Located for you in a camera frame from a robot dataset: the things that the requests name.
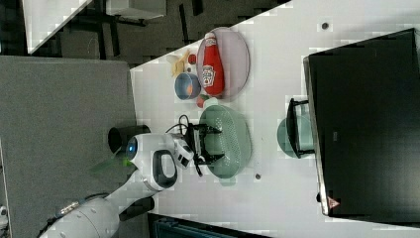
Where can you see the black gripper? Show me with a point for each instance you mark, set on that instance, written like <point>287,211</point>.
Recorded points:
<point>194,138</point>

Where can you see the mint green oval strainer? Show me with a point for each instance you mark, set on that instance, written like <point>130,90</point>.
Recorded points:
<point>233,141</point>

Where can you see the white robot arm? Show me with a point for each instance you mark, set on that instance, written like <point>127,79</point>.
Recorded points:
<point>156,158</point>

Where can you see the red toy strawberry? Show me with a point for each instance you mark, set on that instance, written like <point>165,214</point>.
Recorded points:
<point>201,99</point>

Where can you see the orange toy fruit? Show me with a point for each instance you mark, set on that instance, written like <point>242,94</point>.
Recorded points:
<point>189,89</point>

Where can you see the red ketchup bottle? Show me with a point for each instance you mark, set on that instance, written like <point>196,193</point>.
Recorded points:
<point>212,67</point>

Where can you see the blue bowl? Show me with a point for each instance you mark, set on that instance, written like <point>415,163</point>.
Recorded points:
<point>181,83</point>

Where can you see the yellow toy banana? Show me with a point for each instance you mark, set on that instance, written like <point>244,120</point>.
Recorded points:
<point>178,63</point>

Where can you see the green slotted spatula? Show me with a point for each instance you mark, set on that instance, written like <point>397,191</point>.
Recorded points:
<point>112,163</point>

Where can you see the grey oval plate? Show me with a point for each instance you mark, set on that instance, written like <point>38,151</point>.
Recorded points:
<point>235,59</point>

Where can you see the black utensil cup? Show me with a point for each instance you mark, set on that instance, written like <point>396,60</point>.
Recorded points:
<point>118,138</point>

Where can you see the mint green pot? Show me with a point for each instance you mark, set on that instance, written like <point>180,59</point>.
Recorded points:
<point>286,137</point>

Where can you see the black cylinder post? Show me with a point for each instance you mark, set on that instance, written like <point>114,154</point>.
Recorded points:
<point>139,207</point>

